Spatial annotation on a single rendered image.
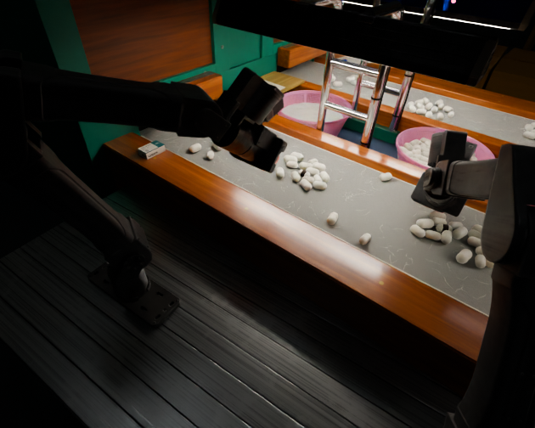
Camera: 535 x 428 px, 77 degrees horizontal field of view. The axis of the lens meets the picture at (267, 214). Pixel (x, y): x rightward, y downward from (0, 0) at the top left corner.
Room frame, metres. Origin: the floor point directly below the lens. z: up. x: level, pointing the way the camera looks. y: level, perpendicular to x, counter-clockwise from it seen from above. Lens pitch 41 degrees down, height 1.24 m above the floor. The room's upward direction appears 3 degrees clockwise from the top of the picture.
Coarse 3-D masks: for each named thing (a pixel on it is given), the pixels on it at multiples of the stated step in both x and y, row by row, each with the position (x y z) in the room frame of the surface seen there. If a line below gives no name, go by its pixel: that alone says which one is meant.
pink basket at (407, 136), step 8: (416, 128) 0.98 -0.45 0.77; (424, 128) 0.99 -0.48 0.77; (432, 128) 0.99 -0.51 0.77; (440, 128) 0.99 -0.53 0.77; (400, 136) 0.93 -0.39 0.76; (408, 136) 0.96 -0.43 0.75; (416, 136) 0.98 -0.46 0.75; (424, 136) 0.98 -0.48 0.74; (400, 144) 0.93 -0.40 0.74; (480, 144) 0.90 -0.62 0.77; (400, 152) 0.84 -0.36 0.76; (480, 152) 0.88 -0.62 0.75; (488, 152) 0.86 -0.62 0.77; (408, 160) 0.81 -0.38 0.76; (424, 168) 0.76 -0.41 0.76
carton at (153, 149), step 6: (150, 144) 0.78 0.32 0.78; (156, 144) 0.78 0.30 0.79; (162, 144) 0.78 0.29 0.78; (138, 150) 0.75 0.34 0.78; (144, 150) 0.75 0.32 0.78; (150, 150) 0.75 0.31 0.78; (156, 150) 0.76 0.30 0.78; (162, 150) 0.77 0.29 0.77; (144, 156) 0.74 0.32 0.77; (150, 156) 0.74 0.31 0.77
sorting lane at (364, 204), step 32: (192, 160) 0.78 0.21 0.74; (224, 160) 0.79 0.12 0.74; (320, 160) 0.81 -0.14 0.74; (352, 160) 0.82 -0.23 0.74; (256, 192) 0.65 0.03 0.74; (288, 192) 0.66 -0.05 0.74; (320, 192) 0.67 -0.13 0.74; (352, 192) 0.67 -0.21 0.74; (384, 192) 0.68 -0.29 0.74; (320, 224) 0.55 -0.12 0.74; (352, 224) 0.55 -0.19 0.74; (384, 224) 0.56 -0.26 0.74; (480, 224) 0.57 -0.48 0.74; (384, 256) 0.46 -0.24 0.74; (416, 256) 0.47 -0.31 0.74; (448, 256) 0.47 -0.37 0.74; (448, 288) 0.39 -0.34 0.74; (480, 288) 0.39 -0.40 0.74
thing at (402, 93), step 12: (432, 0) 1.06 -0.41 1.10; (432, 12) 1.06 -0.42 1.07; (408, 72) 1.06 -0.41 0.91; (360, 84) 1.15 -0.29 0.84; (372, 84) 1.13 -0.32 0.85; (408, 84) 1.06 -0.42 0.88; (396, 108) 1.06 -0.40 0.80; (348, 120) 1.15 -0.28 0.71; (360, 120) 1.14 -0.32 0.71; (396, 120) 1.06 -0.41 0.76; (384, 132) 1.07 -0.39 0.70; (396, 132) 1.05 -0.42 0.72
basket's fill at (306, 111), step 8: (296, 104) 1.20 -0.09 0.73; (304, 104) 1.20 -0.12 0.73; (312, 104) 1.20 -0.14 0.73; (288, 112) 1.14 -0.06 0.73; (296, 112) 1.14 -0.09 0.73; (304, 112) 1.13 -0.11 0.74; (312, 112) 1.13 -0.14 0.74; (328, 112) 1.16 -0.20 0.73; (336, 112) 1.15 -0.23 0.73; (304, 120) 1.07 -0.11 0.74; (312, 120) 1.07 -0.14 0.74; (328, 120) 1.09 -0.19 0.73; (336, 120) 1.10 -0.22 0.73
